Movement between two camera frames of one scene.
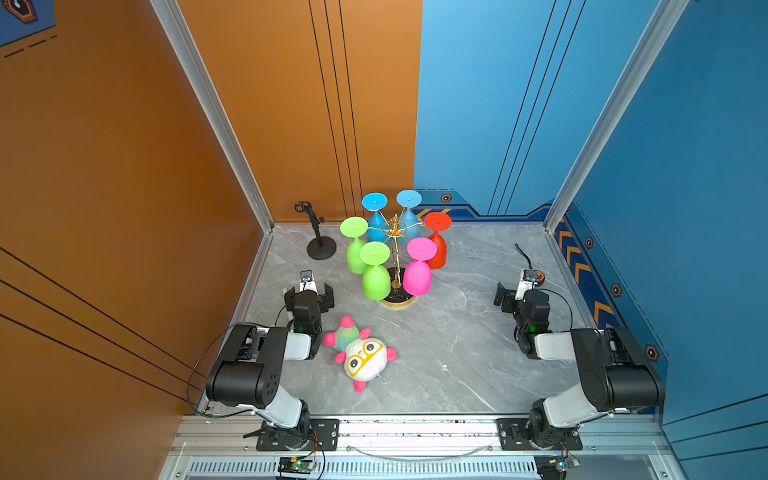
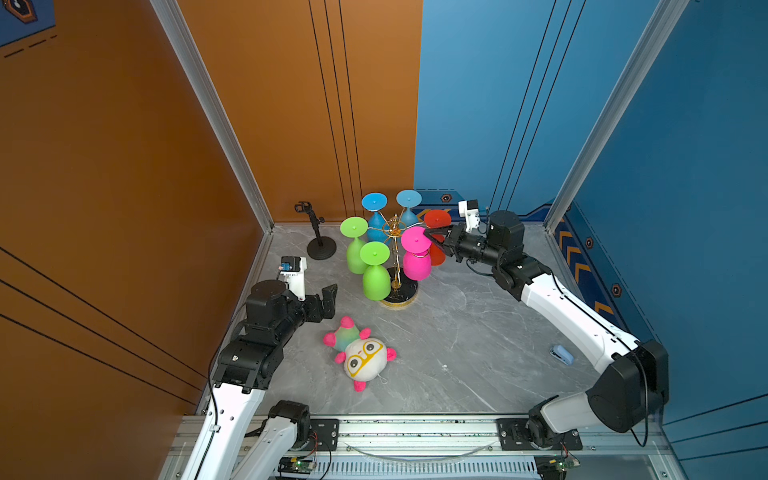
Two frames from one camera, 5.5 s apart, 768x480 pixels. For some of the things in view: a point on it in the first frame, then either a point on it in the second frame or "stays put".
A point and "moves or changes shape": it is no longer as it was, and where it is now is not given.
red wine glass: (438, 221) stays put
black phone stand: (321, 247) stays put
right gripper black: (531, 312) → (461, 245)
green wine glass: (376, 278) stays put
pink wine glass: (417, 276) moves or changes shape
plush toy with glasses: (365, 359) stays put
